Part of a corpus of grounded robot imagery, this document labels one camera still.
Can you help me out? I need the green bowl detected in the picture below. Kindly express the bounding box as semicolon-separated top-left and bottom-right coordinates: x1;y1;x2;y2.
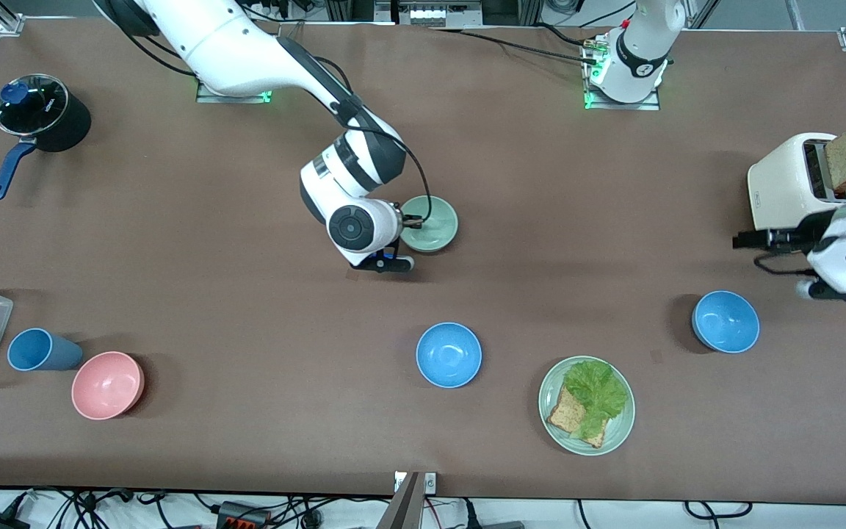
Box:
399;195;459;254

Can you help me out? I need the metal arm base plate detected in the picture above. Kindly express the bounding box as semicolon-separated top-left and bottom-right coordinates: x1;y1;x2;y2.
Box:
583;35;662;112
195;79;274;104

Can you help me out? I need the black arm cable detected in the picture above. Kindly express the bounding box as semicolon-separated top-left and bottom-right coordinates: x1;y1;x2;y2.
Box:
120;29;435;221
753;252;817;278

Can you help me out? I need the grey electronics box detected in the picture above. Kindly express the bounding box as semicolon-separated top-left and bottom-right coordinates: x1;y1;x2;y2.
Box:
375;0;482;27

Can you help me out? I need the long black cable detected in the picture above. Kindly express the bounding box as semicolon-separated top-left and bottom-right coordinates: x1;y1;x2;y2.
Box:
429;26;607;67

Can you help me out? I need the looped black floor cable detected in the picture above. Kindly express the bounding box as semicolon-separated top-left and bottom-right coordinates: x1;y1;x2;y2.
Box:
684;500;754;519

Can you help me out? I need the dark metal post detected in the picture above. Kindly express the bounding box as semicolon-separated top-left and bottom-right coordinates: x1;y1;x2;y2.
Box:
377;472;421;529

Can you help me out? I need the pink bowl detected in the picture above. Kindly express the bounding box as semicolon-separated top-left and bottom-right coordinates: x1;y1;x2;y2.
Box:
71;351;145;421

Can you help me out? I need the black pot with blue handle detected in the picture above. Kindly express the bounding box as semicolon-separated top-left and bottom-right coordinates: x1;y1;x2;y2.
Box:
0;73;92;201

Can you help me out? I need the blue cup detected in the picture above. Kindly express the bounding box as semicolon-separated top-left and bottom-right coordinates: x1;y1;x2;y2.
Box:
7;328;84;373

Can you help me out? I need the green lettuce leaf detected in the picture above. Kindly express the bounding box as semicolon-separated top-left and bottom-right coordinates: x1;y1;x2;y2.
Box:
564;360;629;440

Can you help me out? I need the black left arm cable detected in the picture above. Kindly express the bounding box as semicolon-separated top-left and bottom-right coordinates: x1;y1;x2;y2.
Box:
753;252;817;278

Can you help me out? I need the black orange power adapter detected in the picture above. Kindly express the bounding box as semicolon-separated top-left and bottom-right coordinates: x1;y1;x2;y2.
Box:
217;501;271;529

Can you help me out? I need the short black cable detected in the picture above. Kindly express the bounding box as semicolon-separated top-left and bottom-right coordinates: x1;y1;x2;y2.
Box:
537;22;597;46

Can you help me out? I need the blue bowl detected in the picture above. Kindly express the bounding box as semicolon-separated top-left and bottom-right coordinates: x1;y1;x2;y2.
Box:
416;322;482;389
692;290;760;355

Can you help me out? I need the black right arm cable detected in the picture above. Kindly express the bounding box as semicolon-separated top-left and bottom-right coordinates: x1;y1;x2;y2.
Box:
120;29;435;221

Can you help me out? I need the light green plate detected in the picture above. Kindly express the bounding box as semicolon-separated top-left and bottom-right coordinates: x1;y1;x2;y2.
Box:
538;356;636;456

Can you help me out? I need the white toaster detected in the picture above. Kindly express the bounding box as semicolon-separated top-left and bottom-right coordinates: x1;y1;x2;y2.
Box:
748;132;846;233

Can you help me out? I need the glass pot lid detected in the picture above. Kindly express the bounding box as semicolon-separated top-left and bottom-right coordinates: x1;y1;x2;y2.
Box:
0;73;70;137

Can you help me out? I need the small metal bracket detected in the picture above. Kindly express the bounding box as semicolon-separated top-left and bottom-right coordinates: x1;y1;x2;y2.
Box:
394;472;437;494

